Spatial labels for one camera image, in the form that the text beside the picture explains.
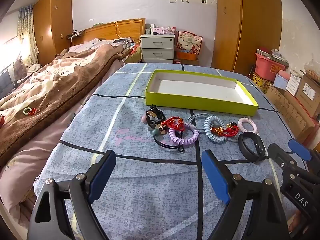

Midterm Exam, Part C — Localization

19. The pink spiral hair tie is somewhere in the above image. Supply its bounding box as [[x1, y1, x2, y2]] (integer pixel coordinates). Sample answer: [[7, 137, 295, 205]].
[[237, 117, 258, 134]]

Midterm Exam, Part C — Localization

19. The wooden headboard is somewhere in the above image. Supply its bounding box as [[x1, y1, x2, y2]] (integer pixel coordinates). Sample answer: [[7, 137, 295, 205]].
[[67, 18, 146, 46]]

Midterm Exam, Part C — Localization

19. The black wristband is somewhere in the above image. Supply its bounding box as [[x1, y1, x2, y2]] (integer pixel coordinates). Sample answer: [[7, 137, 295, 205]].
[[238, 132, 265, 163]]

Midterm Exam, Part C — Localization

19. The black hair claw tie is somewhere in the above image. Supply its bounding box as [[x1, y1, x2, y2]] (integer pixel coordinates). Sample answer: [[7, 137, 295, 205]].
[[141, 104, 166, 130]]

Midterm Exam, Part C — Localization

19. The light blue spiral hair tie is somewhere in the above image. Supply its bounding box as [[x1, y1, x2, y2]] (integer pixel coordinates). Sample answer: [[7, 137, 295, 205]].
[[204, 115, 227, 145]]

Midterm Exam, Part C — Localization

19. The black beaded hair tie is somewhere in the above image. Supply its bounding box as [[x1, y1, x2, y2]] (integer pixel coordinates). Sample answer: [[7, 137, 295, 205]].
[[149, 124, 185, 153]]

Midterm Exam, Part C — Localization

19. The pink lidded box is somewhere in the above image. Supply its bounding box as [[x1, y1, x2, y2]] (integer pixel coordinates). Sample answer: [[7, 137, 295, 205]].
[[273, 70, 292, 91]]

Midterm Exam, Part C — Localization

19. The brown teddy bear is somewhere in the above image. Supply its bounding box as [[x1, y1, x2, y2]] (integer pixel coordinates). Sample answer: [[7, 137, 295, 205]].
[[12, 58, 26, 78]]

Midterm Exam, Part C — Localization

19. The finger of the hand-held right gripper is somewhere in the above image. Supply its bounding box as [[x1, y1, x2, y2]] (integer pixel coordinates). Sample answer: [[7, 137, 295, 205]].
[[288, 138, 320, 174], [268, 143, 304, 180]]

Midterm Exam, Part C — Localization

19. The red heart knot bracelet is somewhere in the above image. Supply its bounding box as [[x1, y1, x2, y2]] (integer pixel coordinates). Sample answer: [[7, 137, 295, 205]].
[[161, 116, 187, 133]]

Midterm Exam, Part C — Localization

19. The patterned curtain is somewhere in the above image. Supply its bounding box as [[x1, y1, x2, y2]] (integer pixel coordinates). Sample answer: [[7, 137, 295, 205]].
[[16, 4, 40, 68]]

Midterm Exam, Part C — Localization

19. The brown blanket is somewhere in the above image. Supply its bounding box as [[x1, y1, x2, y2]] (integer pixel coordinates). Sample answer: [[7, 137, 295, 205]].
[[0, 38, 133, 168]]

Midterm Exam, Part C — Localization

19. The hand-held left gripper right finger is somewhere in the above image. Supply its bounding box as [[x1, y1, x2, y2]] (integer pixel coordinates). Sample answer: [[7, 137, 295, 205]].
[[201, 149, 292, 240]]

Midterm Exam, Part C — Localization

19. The purple spiral hair tie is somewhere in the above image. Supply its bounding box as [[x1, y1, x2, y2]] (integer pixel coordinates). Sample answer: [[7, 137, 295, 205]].
[[169, 125, 200, 147]]

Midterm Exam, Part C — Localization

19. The red gift bag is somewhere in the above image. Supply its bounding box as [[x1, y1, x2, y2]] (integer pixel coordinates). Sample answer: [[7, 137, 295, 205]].
[[176, 31, 203, 56]]

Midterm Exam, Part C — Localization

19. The large wooden wardrobe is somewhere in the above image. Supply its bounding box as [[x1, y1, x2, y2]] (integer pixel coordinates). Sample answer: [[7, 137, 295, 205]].
[[211, 0, 283, 77]]

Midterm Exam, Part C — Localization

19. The white carton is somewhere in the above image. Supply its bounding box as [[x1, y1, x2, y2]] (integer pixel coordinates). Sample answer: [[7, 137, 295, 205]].
[[286, 73, 302, 97]]

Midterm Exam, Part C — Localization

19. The grey nightstand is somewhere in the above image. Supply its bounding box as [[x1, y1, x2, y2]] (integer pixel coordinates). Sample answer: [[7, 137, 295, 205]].
[[140, 34, 174, 64]]

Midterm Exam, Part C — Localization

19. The blue plaid bedsheet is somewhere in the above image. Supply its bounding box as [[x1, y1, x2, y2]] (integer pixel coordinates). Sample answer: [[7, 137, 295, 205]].
[[34, 62, 300, 240]]

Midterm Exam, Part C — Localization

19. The orange box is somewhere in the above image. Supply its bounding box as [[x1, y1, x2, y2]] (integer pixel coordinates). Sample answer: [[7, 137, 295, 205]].
[[176, 51, 198, 61]]

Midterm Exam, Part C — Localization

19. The yellow patterned box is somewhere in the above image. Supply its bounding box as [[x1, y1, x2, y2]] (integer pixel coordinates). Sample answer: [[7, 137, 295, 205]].
[[251, 72, 273, 93]]

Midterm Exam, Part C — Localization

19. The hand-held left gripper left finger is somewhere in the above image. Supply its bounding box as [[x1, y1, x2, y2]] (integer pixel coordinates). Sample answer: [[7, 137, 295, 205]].
[[27, 149, 117, 240]]

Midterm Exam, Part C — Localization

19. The yellow-green cardboard box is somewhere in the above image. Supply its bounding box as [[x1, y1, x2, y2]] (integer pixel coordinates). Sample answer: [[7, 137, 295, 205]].
[[145, 69, 259, 117]]

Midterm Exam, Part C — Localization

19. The grey thin hair tie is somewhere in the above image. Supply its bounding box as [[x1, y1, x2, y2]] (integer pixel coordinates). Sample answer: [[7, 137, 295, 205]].
[[187, 113, 209, 131]]

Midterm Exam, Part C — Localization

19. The pink plastic bucket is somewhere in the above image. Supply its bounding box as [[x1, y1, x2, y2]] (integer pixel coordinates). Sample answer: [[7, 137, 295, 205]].
[[254, 52, 286, 76]]

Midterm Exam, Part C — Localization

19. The small brown cardboard box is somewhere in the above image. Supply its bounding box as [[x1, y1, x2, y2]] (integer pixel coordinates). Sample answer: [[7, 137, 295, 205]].
[[180, 58, 200, 67]]

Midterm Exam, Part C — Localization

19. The labelled cardboard box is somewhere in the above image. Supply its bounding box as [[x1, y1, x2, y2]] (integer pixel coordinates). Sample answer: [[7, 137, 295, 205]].
[[294, 74, 320, 112]]

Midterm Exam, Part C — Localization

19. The long low cardboard box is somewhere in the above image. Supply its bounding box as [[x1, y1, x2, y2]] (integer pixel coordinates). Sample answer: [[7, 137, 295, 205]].
[[265, 85, 316, 144]]

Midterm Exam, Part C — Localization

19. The red knot ornament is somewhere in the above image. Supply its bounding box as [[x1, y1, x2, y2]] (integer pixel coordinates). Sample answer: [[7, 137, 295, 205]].
[[211, 123, 239, 137]]

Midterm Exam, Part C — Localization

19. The narrow wooden wardrobe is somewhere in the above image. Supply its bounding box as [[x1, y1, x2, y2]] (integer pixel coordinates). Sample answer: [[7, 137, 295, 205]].
[[32, 0, 74, 67]]

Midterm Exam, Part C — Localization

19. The person's right hand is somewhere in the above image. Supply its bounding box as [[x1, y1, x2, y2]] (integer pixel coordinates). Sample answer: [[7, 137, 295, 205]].
[[288, 210, 305, 233]]

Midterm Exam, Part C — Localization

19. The clear bag of food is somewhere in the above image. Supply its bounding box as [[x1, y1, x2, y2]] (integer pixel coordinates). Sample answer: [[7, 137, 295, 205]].
[[303, 59, 320, 81]]

